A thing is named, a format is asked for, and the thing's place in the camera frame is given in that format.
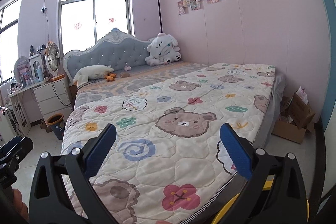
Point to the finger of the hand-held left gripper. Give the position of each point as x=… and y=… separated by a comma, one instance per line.
x=10, y=143

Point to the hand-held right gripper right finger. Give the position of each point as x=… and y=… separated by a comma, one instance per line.
x=235, y=150

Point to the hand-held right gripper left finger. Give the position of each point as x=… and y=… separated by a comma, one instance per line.
x=103, y=150

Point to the black bin with yellow rim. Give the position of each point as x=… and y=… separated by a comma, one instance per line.
x=225, y=209

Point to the person's left hand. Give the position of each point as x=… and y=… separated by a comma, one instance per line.
x=20, y=201

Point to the brown slippers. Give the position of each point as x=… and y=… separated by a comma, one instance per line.
x=45, y=126

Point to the dark blue bin orange rim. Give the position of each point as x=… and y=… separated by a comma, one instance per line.
x=56, y=127

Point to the white desk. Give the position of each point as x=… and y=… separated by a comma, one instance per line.
x=22, y=91

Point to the cardboard box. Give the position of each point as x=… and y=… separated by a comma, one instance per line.
x=288, y=132

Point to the white drawer cabinet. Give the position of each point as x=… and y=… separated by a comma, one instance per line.
x=50, y=98

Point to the grey orange patterned bedsheet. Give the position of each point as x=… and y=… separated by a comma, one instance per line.
x=126, y=85

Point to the bear print quilt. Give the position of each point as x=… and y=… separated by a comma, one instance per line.
x=183, y=98

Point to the light blue bottle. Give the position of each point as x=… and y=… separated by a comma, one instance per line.
x=40, y=74

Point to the small brown plush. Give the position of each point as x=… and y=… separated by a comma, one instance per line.
x=125, y=74

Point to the white goose plush toy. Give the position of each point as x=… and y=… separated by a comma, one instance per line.
x=89, y=71

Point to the round white vanity mirror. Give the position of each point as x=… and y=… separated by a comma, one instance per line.
x=21, y=62

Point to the side window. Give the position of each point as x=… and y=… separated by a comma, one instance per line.
x=9, y=56

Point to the white arched organizer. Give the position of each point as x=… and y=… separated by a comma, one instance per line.
x=35, y=59

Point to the bed with blue tufted headboard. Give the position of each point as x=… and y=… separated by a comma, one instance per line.
x=110, y=56

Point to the black figurine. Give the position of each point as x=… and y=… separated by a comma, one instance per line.
x=31, y=50

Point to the electric desk fan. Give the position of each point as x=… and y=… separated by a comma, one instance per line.
x=52, y=56

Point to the white dog plush toy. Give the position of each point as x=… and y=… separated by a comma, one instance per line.
x=160, y=48

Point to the red paper window decal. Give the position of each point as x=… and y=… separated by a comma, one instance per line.
x=111, y=20
x=78, y=26

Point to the large window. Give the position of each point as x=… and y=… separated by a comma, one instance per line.
x=78, y=14

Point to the blue door frame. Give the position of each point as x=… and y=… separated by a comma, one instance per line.
x=320, y=29

